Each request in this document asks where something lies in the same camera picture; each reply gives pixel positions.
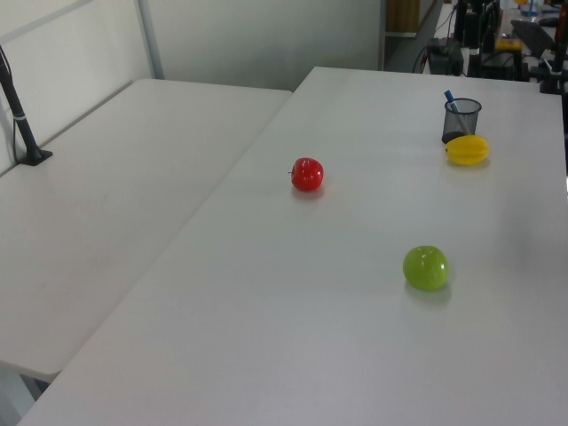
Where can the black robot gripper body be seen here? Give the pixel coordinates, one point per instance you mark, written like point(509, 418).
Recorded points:
point(477, 20)

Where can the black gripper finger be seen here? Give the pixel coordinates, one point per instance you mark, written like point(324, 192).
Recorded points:
point(488, 41)
point(474, 46)

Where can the blue white marker pen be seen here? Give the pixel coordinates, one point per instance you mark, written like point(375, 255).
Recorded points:
point(449, 97)

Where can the black mesh pen cup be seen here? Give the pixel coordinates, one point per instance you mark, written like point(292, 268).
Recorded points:
point(471, 120)

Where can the yellow device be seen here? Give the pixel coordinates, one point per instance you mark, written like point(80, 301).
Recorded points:
point(508, 44)

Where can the black electronics box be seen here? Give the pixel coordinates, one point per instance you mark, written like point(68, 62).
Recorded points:
point(444, 60)

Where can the black slanted panel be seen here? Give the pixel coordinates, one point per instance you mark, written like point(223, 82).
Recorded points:
point(532, 35)

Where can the blue object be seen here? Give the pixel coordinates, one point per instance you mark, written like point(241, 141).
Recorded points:
point(530, 11)

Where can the wooden cabinet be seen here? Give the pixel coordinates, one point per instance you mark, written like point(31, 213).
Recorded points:
point(401, 15)

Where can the black stand with white band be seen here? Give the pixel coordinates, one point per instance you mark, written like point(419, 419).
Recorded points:
point(554, 82)

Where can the yellow toy starfruit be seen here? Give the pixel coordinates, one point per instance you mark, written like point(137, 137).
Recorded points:
point(467, 151)

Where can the red toy apple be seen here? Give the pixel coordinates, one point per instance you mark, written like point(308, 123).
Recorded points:
point(307, 174)

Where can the green toy apple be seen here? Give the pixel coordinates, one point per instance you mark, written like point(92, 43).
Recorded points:
point(426, 268)

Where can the white side table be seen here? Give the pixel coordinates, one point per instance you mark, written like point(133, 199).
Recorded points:
point(111, 186)

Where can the black pole with base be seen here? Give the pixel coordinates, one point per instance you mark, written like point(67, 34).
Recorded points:
point(22, 128)

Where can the grey partition frame post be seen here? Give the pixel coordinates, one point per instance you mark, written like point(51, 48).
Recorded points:
point(151, 40)

